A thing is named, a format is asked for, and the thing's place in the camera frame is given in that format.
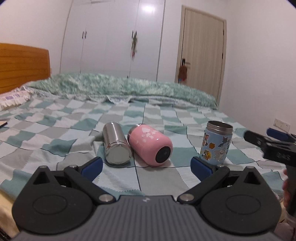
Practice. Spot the purple floral pillow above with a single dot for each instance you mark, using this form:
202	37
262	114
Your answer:
14	98

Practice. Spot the beige wooden door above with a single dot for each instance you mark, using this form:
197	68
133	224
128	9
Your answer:
202	42

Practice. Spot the person's right hand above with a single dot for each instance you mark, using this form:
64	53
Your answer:
286	193

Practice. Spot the green checkered bed sheet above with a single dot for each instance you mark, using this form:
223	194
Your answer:
55	133

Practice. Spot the orange wooden headboard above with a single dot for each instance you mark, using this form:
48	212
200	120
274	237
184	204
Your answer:
21	64

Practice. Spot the brown plush toy on handle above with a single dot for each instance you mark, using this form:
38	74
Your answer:
182	74

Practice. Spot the pink steel cup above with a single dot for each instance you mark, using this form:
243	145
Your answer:
152	146

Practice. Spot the white wardrobe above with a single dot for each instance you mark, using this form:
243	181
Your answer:
98	38

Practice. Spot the wall power socket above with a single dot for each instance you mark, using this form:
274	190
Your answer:
281	125

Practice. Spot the green ornament on wardrobe handle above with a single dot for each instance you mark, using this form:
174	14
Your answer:
134	44

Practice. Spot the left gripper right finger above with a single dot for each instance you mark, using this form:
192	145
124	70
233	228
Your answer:
211	178

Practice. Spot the stainless steel tall cup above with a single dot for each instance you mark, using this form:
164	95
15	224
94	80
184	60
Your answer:
117	149

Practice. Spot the black door handle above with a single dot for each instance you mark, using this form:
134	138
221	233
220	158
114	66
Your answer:
184	62

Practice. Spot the blue cartoon sticker cup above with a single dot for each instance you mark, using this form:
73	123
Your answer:
216	142

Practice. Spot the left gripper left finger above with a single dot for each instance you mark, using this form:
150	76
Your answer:
81	177

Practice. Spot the green floral quilt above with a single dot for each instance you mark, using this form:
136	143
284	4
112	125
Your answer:
90	86

